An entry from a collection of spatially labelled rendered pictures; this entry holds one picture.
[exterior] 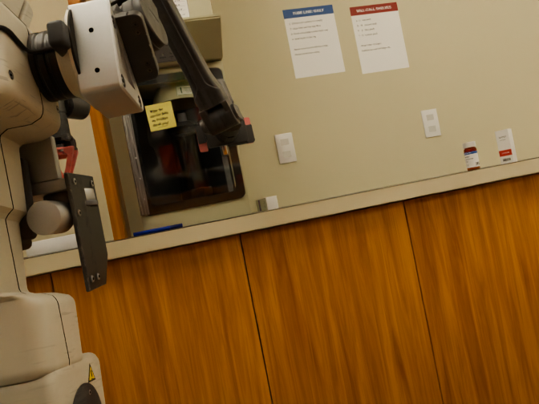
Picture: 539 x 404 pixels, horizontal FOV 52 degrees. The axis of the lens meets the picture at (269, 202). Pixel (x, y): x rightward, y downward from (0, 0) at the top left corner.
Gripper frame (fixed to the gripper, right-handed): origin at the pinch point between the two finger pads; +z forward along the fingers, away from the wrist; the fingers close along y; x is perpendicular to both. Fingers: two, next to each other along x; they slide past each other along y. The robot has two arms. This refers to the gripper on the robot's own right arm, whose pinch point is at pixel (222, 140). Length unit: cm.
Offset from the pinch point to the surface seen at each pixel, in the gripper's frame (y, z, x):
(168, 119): 11.8, 16.4, -13.1
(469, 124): -113, 63, -2
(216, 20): -6.5, 4.8, -35.4
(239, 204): -3.7, 20.5, 15.4
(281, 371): -1, -2, 61
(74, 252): 40.3, -9.6, 21.6
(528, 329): -72, -1, 69
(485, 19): -131, 60, -45
